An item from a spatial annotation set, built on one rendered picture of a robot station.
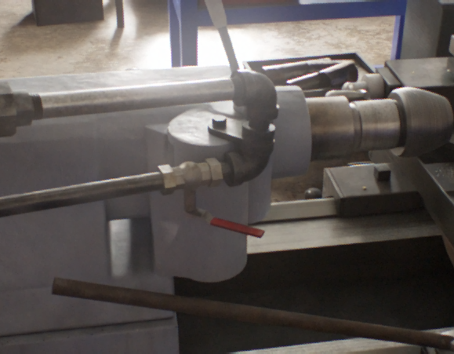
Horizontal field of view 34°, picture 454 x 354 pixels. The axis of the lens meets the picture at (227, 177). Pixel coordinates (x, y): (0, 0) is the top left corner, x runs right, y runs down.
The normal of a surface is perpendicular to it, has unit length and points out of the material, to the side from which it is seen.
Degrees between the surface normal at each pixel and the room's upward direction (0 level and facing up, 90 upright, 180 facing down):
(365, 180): 0
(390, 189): 0
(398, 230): 0
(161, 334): 90
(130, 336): 90
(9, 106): 56
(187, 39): 90
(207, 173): 68
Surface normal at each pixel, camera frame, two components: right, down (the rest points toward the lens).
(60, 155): 0.16, 0.39
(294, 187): 0.00, -0.86
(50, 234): 0.15, 0.18
